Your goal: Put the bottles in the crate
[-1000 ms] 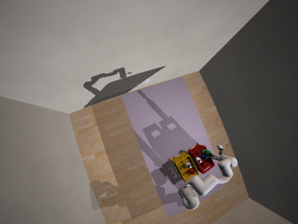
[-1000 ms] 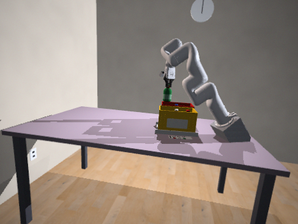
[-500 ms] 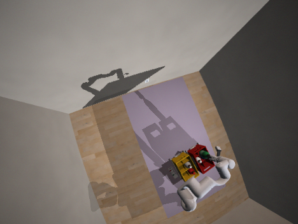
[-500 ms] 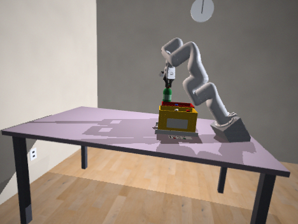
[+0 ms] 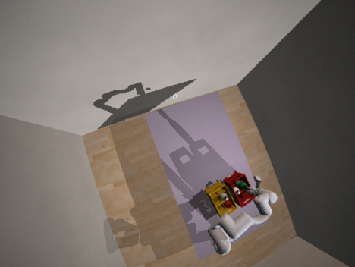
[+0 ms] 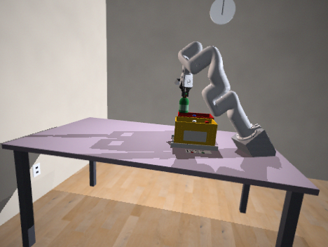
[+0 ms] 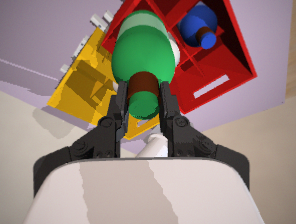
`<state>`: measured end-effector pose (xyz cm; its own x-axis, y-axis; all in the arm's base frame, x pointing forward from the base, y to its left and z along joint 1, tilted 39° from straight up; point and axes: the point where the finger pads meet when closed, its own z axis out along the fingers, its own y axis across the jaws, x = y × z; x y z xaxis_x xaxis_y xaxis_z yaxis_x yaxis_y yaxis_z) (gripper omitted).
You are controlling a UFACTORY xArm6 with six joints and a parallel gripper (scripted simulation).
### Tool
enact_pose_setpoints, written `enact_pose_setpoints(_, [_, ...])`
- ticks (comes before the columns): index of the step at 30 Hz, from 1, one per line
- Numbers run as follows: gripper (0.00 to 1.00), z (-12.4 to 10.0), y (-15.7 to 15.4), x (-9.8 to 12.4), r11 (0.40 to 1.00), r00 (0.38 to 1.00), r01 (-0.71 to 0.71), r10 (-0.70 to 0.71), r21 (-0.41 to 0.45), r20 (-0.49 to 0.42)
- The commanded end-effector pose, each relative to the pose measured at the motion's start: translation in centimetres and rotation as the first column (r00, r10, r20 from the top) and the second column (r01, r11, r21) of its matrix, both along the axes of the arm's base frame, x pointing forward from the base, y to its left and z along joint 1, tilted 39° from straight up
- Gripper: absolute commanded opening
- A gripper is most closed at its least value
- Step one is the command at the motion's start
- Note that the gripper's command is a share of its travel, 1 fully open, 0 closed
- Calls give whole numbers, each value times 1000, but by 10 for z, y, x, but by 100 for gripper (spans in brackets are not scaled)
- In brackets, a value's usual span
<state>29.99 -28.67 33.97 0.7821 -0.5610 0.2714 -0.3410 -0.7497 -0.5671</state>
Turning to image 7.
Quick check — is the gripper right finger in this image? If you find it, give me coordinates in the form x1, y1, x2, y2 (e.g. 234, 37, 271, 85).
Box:
159, 81, 250, 192

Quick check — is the blue bottle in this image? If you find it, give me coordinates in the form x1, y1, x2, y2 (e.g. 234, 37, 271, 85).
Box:
176, 1, 218, 49

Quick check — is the white bottle with brown label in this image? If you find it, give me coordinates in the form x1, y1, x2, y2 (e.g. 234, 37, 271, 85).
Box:
113, 82, 118, 93

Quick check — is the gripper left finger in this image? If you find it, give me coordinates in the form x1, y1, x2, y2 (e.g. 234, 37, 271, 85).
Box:
33, 81, 129, 198

